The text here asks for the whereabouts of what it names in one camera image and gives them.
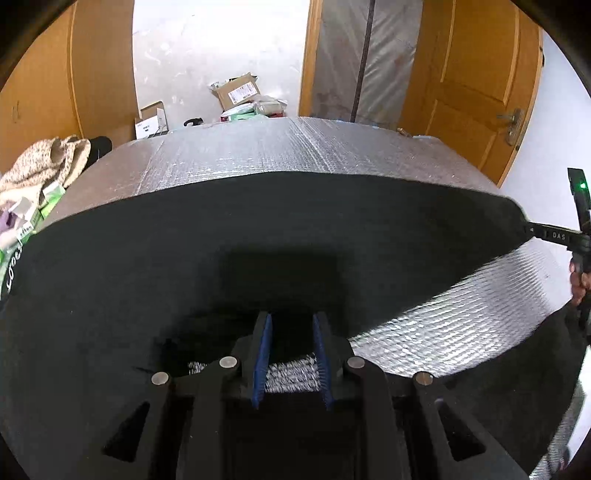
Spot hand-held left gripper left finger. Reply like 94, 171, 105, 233
55, 310, 274, 480

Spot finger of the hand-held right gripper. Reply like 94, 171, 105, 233
523, 222, 556, 241

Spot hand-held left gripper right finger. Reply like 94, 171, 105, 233
311, 311, 532, 480

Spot black pants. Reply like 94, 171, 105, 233
0, 171, 532, 480

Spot person's right forearm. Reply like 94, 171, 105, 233
526, 300, 591, 480

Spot person's right hand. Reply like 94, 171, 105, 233
569, 259, 591, 308

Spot wooden door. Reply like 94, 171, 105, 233
398, 0, 544, 188

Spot silver foil mat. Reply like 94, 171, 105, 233
34, 116, 573, 407

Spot clear plastic curtain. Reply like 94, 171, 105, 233
314, 0, 423, 130

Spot pile of plastic packets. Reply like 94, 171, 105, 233
221, 95, 288, 123

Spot small white box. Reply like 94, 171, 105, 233
134, 102, 169, 140

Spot green packet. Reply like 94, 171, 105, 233
39, 180, 65, 220

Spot black bundle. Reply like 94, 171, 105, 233
82, 136, 114, 166

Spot brown cardboard box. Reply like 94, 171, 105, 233
210, 73, 260, 112

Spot beige floral blanket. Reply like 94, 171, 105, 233
0, 135, 92, 195

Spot wooden wardrobe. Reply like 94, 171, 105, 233
0, 0, 139, 171

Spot brass door handle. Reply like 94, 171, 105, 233
496, 108, 525, 146

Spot wooden door frame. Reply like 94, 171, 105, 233
298, 0, 324, 118

